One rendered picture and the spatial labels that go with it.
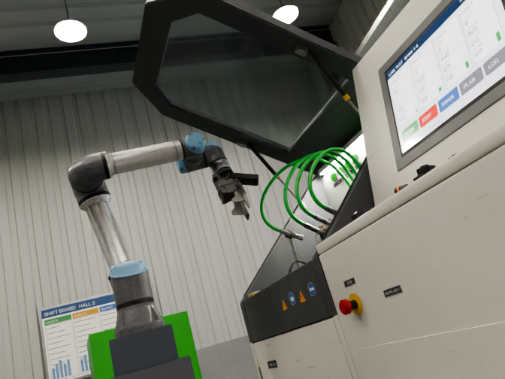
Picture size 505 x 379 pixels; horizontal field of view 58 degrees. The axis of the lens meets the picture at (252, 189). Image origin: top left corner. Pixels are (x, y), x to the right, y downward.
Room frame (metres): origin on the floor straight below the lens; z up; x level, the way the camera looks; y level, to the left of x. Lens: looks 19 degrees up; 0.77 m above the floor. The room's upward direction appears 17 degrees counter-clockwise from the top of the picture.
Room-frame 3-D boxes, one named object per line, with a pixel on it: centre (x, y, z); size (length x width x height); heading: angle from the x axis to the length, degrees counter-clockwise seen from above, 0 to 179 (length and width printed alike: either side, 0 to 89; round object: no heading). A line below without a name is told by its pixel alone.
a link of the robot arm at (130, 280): (1.43, 0.45, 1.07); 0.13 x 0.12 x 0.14; 18
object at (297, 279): (1.57, 0.01, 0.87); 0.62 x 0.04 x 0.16; 25
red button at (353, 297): (1.14, -0.14, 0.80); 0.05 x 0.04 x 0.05; 25
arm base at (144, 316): (1.42, 0.45, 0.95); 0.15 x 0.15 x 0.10
